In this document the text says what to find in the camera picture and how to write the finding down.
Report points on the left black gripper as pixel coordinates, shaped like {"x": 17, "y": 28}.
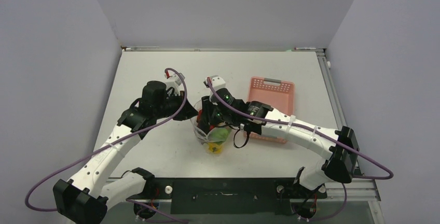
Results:
{"x": 186, "y": 114}

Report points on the green lettuce head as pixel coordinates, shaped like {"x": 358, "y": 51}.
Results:
{"x": 218, "y": 135}

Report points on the red cherry tomato bunch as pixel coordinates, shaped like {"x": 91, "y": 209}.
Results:
{"x": 202, "y": 122}

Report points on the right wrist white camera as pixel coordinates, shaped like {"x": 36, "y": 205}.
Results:
{"x": 215, "y": 83}

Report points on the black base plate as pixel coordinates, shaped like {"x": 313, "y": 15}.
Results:
{"x": 227, "y": 195}

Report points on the yellow bell pepper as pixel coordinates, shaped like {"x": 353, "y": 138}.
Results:
{"x": 214, "y": 147}

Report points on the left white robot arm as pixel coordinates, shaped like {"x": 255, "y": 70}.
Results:
{"x": 86, "y": 196}

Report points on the pink plastic basket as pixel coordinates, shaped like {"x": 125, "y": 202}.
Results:
{"x": 276, "y": 93}

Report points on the aluminium table rail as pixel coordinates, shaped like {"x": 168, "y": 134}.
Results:
{"x": 359, "y": 189}

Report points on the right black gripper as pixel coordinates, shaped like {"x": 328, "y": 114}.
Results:
{"x": 207, "y": 115}

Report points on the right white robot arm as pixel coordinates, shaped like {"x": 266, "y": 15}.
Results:
{"x": 336, "y": 151}

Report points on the clear zip top bag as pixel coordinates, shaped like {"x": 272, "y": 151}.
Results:
{"x": 208, "y": 109}

